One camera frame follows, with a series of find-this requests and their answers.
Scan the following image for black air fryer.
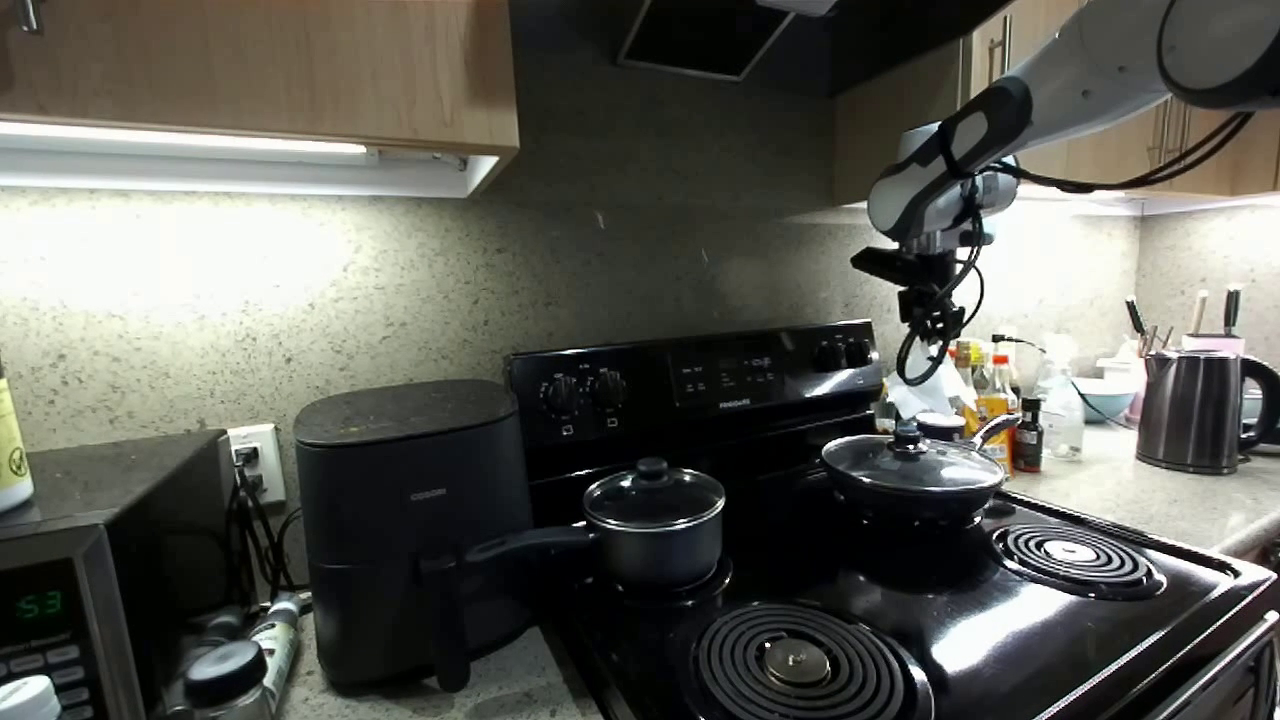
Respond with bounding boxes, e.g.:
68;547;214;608
291;377;537;701

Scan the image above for black kettle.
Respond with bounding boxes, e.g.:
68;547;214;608
1236;351;1280;459

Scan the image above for yellow green label canister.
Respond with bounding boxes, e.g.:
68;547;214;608
0;357;39;514

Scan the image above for under cabinet light strip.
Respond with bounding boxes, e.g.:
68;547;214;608
990;184;1280;219
0;116;507;204

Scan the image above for small dark bottle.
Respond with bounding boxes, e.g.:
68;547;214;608
1009;394;1047;477

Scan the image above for dark steel utensil holder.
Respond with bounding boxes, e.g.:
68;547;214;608
1134;330;1250;479

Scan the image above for metal cabinet handle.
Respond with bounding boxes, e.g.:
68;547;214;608
984;10;1016;89

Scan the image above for small black saucepan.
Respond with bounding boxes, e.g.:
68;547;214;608
462;496;732;599

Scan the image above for large coil burner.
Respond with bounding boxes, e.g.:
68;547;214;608
688;597;936;720

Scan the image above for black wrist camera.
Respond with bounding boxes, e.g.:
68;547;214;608
851;244;924;288

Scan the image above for white wall power outlet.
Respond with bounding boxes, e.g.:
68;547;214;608
223;420;291;508

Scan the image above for small glass saucepan lid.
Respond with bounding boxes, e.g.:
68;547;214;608
581;457;732;536

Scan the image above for black steel microwave oven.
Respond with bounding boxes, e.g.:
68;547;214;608
0;426;240;720

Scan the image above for large black pot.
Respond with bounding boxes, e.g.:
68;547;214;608
814;411;1047;567

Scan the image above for wooden wall cabinet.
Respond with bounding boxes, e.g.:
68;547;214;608
0;0;522;155
832;0;1280;204

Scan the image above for large glass pot lid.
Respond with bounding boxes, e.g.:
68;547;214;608
814;411;1012;500

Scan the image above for teal bowl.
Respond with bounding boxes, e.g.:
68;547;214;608
1072;370;1142;433

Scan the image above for black electric stove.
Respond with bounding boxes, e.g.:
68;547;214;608
503;315;1280;720

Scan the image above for small coil burner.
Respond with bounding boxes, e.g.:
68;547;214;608
984;514;1172;604

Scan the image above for small silvery bottle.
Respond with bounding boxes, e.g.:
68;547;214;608
251;597;313;703

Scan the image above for translucent spray bottle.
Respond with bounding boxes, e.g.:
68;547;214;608
1035;330;1092;465

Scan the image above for black appliance power cords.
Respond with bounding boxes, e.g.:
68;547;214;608
218;442;313;608

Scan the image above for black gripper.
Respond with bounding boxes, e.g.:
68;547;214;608
903;240;978;349

